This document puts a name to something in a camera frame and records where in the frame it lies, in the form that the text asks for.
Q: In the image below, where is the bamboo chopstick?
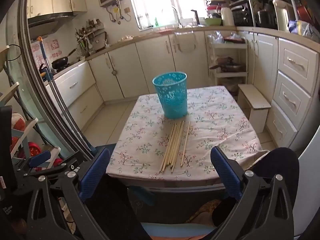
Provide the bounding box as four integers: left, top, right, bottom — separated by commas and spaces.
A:
175, 121, 185, 161
169, 128, 180, 167
166, 121, 180, 165
171, 120, 185, 172
159, 123, 176, 173
162, 123, 178, 172
180, 121, 190, 167
158, 123, 175, 173

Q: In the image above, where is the kitchen faucet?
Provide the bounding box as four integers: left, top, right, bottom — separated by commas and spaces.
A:
171, 5, 183, 29

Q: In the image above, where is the floral tablecloth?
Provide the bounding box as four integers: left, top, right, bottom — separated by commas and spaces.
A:
106, 86, 265, 182

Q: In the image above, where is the small white wooden stool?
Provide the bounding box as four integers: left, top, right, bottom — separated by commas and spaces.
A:
237, 84, 271, 134

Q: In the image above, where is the teal perforated plastic basket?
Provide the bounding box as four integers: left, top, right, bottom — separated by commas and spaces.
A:
152, 72, 188, 119

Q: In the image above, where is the pan on rack shelf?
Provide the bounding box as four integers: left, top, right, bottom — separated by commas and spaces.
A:
209, 57, 246, 73

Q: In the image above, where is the white storage rack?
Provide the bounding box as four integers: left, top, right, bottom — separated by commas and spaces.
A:
205, 31, 248, 87

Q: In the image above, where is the black frying pan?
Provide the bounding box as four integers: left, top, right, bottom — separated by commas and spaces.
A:
52, 48, 76, 70

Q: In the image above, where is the green bowl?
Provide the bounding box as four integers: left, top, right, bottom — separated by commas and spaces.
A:
204, 18, 222, 26

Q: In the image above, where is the range hood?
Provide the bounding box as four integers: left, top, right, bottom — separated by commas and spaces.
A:
28, 12, 76, 40

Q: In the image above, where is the black toaster oven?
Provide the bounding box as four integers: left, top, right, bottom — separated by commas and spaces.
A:
231, 5, 253, 27

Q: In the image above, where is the white thermos jug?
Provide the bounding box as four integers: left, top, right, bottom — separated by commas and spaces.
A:
221, 7, 235, 26

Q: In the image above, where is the white electric kettle pot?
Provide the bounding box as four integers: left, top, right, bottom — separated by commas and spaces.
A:
272, 0, 296, 32

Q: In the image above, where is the mop with blue handle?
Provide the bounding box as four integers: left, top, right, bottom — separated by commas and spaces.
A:
37, 36, 97, 159

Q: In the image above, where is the wall utensil rack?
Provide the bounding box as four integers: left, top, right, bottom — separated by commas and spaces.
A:
75, 18, 107, 57

